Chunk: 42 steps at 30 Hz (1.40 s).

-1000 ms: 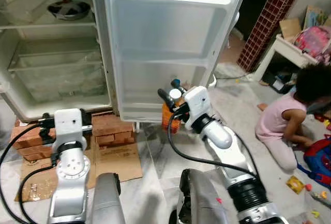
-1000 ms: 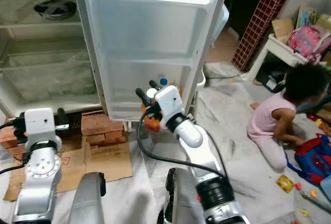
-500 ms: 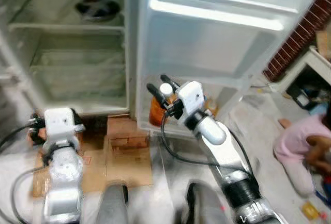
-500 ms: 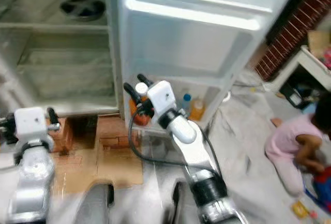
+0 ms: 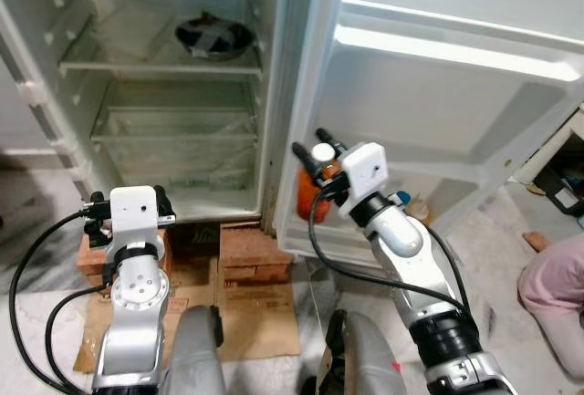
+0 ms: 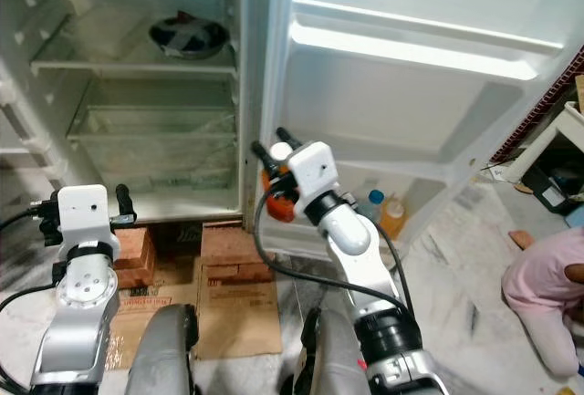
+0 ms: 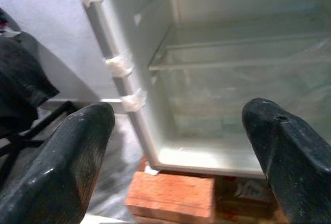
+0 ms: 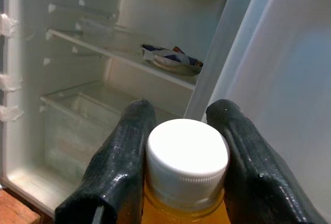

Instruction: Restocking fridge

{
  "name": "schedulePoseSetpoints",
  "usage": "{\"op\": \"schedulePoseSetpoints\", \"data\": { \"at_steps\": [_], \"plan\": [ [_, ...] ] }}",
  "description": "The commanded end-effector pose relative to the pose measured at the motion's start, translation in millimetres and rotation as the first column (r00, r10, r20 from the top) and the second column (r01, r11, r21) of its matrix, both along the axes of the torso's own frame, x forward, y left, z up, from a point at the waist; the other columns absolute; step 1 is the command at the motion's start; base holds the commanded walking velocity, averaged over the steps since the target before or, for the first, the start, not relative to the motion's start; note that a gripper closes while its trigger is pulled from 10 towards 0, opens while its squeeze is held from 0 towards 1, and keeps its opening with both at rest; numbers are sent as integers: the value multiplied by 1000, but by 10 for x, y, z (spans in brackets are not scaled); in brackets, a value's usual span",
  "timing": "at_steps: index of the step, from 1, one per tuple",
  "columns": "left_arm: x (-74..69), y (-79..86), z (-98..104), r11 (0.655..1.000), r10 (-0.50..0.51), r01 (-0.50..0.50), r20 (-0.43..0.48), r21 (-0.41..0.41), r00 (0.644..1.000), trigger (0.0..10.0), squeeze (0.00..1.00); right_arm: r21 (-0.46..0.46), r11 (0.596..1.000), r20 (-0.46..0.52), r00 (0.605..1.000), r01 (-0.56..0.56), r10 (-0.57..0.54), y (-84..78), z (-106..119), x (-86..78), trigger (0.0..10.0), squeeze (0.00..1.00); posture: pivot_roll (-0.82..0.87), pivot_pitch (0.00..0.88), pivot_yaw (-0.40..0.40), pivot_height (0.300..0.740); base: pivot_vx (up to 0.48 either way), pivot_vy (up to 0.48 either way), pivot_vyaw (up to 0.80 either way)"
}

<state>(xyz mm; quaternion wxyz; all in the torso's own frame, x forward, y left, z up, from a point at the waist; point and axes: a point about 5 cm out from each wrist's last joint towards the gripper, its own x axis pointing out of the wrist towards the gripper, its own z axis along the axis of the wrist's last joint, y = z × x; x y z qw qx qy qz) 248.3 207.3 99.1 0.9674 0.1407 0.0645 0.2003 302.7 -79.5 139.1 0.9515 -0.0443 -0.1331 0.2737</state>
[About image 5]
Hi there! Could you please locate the orange juice bottle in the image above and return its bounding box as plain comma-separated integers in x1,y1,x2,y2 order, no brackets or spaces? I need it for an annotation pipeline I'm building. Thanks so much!
296,143,344,223

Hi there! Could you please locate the white fridge door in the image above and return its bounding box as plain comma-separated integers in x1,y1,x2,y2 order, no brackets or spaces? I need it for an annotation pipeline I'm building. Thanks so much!
273,0,584,269

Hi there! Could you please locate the clear fridge shelf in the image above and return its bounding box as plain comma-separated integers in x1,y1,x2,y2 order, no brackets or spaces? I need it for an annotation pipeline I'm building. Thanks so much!
58,2,266,82

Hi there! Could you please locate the red brick stack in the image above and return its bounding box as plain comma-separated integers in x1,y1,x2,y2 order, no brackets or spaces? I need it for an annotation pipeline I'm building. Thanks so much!
75,221,175,278
218,221,296,283

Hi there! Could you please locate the clear crisper drawer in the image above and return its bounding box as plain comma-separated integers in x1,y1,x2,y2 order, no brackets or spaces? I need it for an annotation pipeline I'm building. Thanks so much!
90,79,262,192

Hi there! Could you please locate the black box device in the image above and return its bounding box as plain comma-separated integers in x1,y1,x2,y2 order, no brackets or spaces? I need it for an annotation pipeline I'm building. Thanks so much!
531,161,584,223

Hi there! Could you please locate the yellowish liquid bottle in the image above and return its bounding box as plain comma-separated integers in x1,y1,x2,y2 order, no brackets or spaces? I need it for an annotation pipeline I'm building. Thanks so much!
405,195,435,225

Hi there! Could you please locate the person in pink trousers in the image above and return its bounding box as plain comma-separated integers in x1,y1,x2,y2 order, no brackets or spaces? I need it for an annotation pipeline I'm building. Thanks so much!
516,230,584,383

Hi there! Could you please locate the black bowl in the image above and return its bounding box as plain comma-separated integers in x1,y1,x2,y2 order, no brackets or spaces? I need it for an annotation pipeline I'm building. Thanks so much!
174,13,257,62

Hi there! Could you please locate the flat brown cardboard sheet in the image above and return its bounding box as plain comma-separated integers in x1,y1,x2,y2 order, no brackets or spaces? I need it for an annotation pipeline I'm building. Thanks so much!
72,248,303,374

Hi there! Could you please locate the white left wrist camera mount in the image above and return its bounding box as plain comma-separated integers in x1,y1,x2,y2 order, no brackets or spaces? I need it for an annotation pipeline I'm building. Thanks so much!
109,186,162,249

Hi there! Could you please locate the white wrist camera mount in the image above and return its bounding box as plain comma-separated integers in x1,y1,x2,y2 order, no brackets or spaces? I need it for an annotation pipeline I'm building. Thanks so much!
109,186,162,249
337,141,390,210

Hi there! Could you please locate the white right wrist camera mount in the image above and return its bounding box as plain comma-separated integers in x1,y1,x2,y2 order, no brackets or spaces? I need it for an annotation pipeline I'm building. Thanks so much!
337,141,390,210

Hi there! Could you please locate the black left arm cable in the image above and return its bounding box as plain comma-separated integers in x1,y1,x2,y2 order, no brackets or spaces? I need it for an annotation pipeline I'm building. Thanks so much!
8,210,116,394

